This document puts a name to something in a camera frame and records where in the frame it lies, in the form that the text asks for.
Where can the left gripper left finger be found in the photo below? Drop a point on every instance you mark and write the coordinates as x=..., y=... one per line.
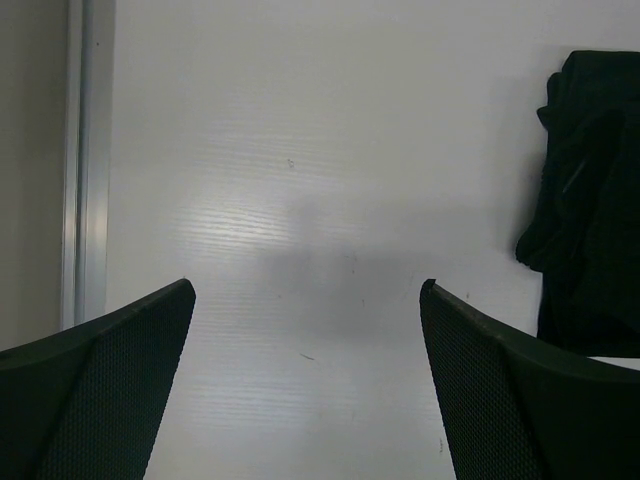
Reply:
x=87, y=403

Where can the black shorts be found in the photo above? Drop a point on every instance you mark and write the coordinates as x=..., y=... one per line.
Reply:
x=584, y=234

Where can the aluminium table edge rail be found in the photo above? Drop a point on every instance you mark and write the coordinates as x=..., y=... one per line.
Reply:
x=88, y=128

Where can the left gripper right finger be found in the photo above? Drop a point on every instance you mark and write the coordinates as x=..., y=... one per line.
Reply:
x=515, y=407

